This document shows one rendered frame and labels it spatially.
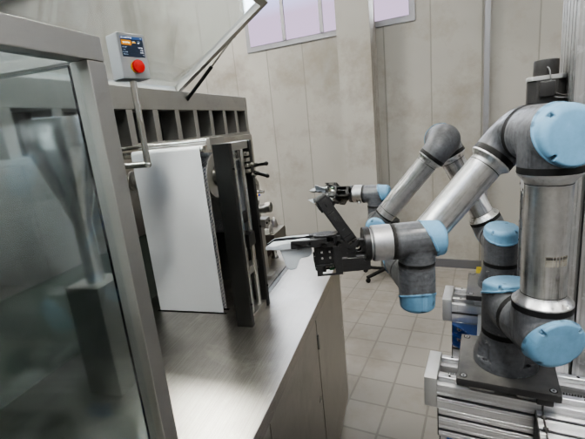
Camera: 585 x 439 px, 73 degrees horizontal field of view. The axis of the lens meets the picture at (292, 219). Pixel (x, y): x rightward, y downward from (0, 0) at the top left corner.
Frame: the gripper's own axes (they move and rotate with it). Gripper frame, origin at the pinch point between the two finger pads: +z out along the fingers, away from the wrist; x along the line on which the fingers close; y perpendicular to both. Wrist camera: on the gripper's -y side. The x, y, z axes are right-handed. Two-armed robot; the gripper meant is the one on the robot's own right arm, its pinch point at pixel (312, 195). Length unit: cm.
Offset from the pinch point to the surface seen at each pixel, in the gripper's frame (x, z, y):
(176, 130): -15, 46, 43
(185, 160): 13, 8, 71
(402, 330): 53, -16, -138
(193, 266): 42, 12, 55
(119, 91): -11, 38, 77
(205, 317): 57, 8, 49
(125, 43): -2, 1, 104
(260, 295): 48, -8, 43
